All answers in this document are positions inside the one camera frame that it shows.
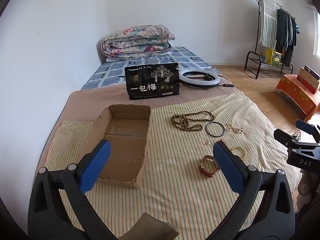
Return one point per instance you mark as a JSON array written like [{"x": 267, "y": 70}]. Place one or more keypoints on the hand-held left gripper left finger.
[{"x": 100, "y": 160}]

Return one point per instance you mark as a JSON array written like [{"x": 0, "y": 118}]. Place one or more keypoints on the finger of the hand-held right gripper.
[
  {"x": 306, "y": 127},
  {"x": 282, "y": 135}
]

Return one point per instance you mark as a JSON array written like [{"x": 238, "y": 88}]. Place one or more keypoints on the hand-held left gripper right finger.
[{"x": 225, "y": 162}]

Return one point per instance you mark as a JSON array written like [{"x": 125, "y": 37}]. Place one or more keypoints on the cardboard box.
[{"x": 125, "y": 140}]

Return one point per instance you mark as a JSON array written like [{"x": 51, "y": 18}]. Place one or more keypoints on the black bangle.
[{"x": 206, "y": 130}]

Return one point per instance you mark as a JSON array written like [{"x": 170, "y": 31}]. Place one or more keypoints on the orange covered stool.
[{"x": 297, "y": 92}]

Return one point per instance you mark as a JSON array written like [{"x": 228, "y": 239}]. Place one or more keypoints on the red flat box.
[{"x": 306, "y": 85}]

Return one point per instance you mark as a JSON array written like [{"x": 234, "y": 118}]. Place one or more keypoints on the yellow striped cloth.
[{"x": 175, "y": 180}]

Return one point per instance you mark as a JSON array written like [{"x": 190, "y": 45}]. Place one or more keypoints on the pink-brown blanket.
[{"x": 100, "y": 97}]

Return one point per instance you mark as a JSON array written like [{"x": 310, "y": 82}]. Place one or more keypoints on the small dark pot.
[{"x": 263, "y": 58}]

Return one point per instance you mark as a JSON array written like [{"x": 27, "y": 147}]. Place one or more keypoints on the yellow crate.
[{"x": 272, "y": 56}]

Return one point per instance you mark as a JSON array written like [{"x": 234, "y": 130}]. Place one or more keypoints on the black clothes rack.
[{"x": 246, "y": 62}]

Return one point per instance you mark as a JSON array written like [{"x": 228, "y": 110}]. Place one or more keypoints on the brown cardboard piece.
[{"x": 150, "y": 227}]

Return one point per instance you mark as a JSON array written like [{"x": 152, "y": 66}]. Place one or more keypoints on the black snack bag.
[{"x": 150, "y": 87}]

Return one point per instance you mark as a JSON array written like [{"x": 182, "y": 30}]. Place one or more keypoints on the window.
[{"x": 317, "y": 32}]

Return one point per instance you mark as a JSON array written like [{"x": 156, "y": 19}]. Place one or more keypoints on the dark hanging clothes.
[{"x": 285, "y": 30}]

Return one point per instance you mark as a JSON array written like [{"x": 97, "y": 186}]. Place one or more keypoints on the green striped towel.
[{"x": 267, "y": 20}]

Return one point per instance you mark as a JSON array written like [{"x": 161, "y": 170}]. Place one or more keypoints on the folded floral quilt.
[{"x": 137, "y": 40}]

